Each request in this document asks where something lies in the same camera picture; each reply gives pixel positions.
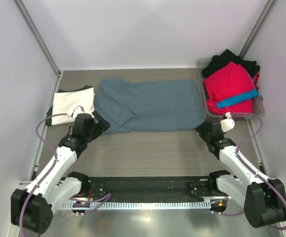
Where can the left aluminium frame post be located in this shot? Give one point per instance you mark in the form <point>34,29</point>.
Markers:
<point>32,27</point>

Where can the right aluminium frame post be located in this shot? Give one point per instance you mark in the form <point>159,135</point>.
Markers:
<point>268,7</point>

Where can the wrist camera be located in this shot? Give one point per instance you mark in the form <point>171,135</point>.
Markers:
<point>227,123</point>
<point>77,110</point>

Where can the grey plastic bin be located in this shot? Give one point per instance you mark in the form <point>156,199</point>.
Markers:
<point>258,108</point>

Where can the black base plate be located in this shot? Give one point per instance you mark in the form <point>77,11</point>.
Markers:
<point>167,189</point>

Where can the black t shirt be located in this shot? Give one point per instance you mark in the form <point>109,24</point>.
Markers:
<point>220,61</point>

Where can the aluminium frame post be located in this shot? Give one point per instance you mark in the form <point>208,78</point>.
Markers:
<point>268,7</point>
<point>32,27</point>

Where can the folded dark green t shirt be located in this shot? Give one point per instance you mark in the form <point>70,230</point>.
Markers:
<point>49,116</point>

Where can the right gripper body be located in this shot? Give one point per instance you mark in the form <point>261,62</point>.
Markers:
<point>201,130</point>

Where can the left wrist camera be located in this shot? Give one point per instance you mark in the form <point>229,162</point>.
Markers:
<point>77,110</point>

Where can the red t shirt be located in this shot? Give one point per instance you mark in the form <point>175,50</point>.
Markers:
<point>211,86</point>

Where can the bright blue t shirt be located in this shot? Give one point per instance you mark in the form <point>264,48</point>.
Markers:
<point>235,87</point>

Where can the slotted cable duct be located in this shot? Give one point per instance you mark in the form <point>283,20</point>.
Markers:
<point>71,205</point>

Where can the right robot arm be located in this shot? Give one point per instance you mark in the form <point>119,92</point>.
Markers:
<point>263,199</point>

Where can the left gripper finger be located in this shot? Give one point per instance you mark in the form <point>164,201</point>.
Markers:
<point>98,117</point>
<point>103,126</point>

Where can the folded white t shirt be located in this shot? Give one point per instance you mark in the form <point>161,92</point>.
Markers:
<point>73,106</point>

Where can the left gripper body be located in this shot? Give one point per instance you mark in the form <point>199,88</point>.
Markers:
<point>93,133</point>

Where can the grey blue t shirt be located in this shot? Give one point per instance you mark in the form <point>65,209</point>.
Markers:
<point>170,105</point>

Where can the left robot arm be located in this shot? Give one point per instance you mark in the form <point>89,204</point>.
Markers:
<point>33,207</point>

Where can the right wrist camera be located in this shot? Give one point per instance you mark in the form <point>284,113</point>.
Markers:
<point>227,123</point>

